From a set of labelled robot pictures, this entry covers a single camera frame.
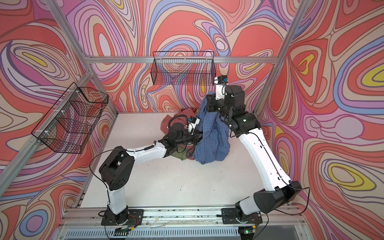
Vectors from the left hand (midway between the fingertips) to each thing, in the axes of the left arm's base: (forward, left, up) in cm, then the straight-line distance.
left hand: (208, 133), depth 81 cm
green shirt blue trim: (-10, +14, -3) cm, 18 cm away
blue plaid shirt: (-3, -3, -4) cm, 6 cm away
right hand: (+4, +1, +20) cm, 21 cm away
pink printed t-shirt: (+25, +28, -18) cm, 42 cm away
